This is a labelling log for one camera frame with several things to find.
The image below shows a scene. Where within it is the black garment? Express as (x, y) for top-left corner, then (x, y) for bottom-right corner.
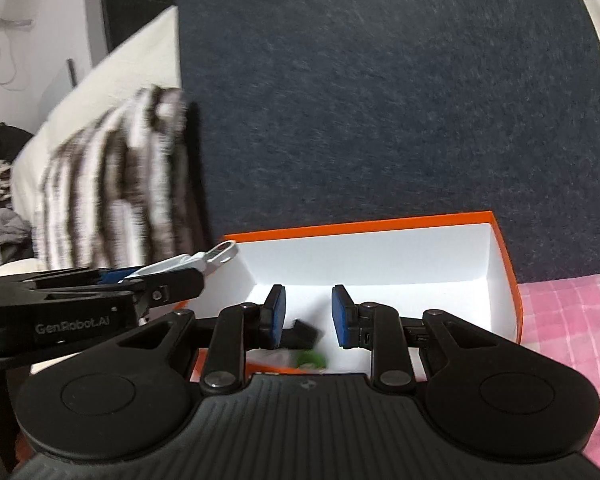
(0, 122), (35, 167)

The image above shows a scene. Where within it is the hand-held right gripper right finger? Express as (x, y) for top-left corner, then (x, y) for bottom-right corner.
(331, 284), (507, 394)

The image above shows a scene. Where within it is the small green item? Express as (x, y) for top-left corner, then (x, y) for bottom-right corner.
(295, 350), (330, 372)

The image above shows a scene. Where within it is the white wall cable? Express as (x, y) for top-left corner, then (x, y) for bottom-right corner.
(0, 45), (19, 92)

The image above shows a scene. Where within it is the pink checked bed sheet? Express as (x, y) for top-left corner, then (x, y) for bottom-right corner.
(517, 271), (600, 480)

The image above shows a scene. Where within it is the striped brown white fur blanket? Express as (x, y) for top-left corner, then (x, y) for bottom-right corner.
(34, 85), (212, 272)

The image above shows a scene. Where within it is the orange cardboard box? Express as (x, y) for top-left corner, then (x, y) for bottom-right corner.
(177, 211), (525, 377)

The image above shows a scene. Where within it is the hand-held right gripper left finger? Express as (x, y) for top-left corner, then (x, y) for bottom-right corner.
(115, 284), (287, 394)

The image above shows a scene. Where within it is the dark grey felt headboard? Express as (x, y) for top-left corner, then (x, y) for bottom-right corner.
(174, 0), (600, 286)

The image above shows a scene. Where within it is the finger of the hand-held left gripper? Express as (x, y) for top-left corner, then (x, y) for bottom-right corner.
(116, 267), (206, 319)
(29, 267), (147, 289)

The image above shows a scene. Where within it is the grey clothes pile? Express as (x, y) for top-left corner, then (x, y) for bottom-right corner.
(0, 199), (34, 274)

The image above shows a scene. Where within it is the small black item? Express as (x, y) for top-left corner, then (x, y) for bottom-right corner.
(286, 319), (322, 350)

